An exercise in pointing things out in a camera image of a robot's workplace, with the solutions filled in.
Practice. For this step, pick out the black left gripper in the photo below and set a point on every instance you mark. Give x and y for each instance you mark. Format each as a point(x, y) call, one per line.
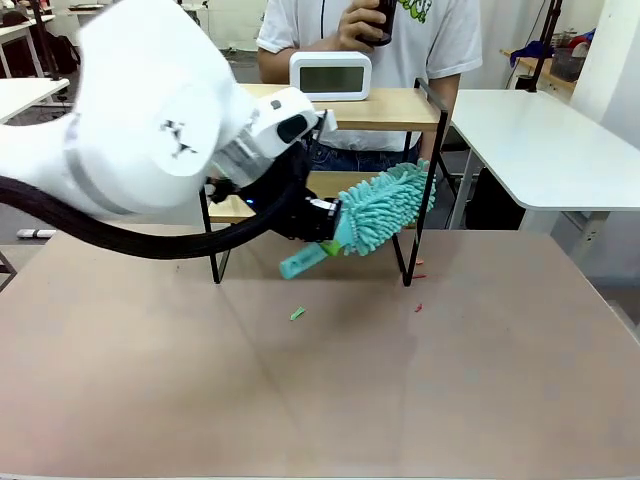
point(315, 225)

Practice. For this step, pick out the teal chenille duster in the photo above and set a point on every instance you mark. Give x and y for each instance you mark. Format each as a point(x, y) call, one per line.
point(385, 205)

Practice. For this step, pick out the white digital alarm clock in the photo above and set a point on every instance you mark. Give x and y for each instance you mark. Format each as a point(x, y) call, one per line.
point(331, 77)

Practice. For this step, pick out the black mesh pen holder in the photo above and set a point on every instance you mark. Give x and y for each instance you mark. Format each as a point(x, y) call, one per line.
point(387, 22)

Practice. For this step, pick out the person's left forearm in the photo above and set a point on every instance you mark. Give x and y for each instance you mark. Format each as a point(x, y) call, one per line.
point(442, 97)

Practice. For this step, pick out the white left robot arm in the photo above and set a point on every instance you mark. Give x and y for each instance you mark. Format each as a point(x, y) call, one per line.
point(140, 100)

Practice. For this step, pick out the person's right forearm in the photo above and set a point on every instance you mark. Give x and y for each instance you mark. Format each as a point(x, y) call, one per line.
point(274, 67)

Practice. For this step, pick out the person's right hand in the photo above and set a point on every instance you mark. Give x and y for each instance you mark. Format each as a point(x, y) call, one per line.
point(357, 27)

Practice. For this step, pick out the green paper scrap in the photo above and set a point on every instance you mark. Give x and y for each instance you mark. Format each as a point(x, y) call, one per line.
point(297, 314)

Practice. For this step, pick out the person in white t-shirt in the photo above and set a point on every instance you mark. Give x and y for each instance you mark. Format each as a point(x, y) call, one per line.
point(440, 40)

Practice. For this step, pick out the large white table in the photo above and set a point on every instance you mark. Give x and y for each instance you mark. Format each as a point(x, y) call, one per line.
point(540, 150)

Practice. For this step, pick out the blue cloth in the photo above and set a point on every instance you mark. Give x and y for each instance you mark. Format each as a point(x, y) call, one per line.
point(530, 52)

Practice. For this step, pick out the wooden bench with clutter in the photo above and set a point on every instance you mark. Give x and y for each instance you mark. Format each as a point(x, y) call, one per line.
point(560, 82)

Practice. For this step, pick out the black tripod pole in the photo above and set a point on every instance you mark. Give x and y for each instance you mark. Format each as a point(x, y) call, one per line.
point(545, 40)

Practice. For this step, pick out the dark mesh basket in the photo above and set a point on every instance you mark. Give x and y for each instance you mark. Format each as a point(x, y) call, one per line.
point(567, 62)

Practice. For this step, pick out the white power strip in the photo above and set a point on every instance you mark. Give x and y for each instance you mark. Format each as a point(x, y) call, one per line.
point(36, 233)

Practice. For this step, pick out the black backpack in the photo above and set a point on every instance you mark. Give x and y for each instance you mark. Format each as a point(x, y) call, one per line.
point(62, 52)

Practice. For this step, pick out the grey-legged background desk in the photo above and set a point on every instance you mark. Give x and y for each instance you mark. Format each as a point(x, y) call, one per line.
point(90, 7)

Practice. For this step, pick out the white side table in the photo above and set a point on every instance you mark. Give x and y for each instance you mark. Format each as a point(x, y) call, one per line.
point(25, 97)

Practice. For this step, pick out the black stand pole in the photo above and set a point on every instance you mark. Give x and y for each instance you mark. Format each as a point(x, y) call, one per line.
point(46, 40)

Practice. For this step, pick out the white background desk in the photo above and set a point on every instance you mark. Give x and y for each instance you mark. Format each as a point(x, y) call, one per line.
point(20, 30)

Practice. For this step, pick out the black cap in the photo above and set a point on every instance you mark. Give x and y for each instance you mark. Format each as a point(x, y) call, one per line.
point(14, 17)

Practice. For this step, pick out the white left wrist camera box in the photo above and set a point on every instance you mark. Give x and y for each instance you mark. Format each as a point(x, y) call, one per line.
point(327, 124)

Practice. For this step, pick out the wooden two-tier shelf black frame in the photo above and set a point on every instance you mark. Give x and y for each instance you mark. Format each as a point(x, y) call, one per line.
point(380, 112)

